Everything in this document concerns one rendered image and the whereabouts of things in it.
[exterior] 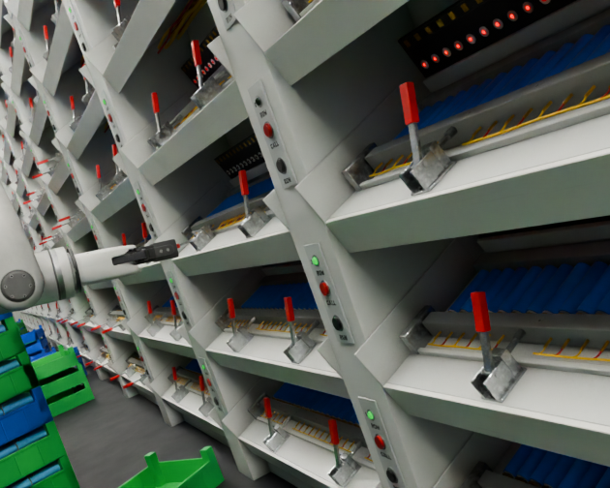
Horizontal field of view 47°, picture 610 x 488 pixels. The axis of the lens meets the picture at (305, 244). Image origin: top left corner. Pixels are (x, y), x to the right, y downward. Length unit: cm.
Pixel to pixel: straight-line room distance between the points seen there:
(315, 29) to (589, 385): 39
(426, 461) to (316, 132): 39
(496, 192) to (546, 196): 4
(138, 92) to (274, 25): 71
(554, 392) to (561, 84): 24
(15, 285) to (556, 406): 76
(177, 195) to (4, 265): 47
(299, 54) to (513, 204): 30
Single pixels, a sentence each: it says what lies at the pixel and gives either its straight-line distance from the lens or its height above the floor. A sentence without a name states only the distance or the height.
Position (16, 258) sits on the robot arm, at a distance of 109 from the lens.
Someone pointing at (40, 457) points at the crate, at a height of 18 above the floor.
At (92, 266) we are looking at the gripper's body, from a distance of 117.
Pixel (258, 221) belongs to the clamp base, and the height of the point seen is 50.
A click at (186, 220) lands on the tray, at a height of 55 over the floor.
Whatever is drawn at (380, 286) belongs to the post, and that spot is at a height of 39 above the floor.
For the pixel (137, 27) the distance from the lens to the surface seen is 119.
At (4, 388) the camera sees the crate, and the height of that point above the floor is 34.
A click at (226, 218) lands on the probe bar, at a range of 122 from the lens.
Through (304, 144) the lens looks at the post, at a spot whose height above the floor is 57.
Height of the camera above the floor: 52
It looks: 4 degrees down
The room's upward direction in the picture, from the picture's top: 20 degrees counter-clockwise
